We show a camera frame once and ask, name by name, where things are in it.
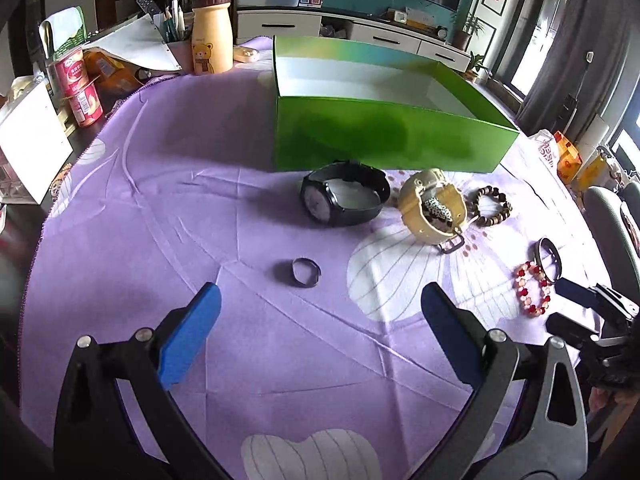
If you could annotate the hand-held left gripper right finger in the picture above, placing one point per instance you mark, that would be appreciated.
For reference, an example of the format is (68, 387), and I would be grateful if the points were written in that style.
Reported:
(450, 335)

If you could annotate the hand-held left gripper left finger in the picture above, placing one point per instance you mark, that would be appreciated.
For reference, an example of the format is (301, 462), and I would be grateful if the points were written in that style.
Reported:
(190, 335)

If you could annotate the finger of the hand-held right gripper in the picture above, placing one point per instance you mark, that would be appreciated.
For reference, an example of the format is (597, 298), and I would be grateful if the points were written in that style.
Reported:
(567, 327)
(575, 292)

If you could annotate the black bangle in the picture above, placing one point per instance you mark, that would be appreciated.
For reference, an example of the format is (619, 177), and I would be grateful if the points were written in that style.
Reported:
(557, 260)

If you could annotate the grey chair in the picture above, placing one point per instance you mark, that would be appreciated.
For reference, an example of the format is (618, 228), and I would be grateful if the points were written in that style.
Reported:
(607, 225)

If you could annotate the yellow paper bag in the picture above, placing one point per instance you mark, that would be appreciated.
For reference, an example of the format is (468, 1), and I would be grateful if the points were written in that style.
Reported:
(592, 172)

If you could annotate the purple floral tablecloth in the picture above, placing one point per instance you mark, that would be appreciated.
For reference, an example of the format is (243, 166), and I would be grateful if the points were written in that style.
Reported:
(200, 210)

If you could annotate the beige wrist watch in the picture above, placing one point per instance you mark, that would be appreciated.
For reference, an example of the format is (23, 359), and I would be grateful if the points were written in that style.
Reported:
(415, 210)

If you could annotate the orange paper bag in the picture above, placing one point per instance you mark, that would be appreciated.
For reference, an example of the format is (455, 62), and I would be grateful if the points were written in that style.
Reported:
(569, 157)

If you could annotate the white plastic bag red print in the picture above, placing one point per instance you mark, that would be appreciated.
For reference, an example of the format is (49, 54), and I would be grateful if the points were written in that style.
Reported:
(545, 150)

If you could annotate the black wrist watch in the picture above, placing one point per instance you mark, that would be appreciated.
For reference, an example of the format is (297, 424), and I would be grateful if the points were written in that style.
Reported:
(320, 205)

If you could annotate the stick vacuum cleaner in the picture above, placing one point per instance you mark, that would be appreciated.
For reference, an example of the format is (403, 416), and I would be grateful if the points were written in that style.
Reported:
(575, 100)

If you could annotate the green cardboard box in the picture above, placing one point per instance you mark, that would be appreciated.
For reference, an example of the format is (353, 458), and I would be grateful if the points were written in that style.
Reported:
(350, 135)

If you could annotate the small potted plant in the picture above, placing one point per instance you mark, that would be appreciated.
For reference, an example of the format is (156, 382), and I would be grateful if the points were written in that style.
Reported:
(477, 67)

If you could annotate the white cardboard box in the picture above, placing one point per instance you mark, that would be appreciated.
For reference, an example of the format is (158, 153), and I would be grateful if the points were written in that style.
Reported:
(30, 145)

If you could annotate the red tin can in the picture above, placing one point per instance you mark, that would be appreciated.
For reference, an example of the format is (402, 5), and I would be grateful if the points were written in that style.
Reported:
(86, 106)
(70, 72)

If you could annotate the grey curtain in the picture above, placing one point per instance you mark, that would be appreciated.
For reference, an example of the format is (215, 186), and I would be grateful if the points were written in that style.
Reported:
(595, 20)

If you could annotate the orange snack packet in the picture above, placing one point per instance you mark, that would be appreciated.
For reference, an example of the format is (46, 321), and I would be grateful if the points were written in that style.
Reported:
(107, 70)

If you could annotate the potted green plant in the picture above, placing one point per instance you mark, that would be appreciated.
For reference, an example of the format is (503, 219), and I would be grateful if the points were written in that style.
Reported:
(464, 35)

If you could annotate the cream small case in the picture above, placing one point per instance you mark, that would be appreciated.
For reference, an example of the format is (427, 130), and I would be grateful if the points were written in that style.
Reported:
(246, 54)

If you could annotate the white paper sheet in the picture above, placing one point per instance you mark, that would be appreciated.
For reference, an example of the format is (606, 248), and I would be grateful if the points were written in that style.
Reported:
(140, 42)

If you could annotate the yellow bear bottle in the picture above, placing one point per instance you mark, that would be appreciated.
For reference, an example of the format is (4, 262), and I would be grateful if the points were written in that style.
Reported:
(212, 35)

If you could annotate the pen holder with pens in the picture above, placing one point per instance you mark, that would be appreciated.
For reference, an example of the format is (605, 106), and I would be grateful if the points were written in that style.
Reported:
(172, 27)

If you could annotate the white television cabinet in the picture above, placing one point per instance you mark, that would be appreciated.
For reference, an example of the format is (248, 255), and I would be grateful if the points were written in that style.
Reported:
(380, 35)

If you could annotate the green and white packet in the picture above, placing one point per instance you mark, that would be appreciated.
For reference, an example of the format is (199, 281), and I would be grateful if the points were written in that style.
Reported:
(62, 30)

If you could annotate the black remote control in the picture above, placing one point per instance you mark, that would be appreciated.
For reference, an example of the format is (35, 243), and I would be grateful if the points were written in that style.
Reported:
(146, 4)

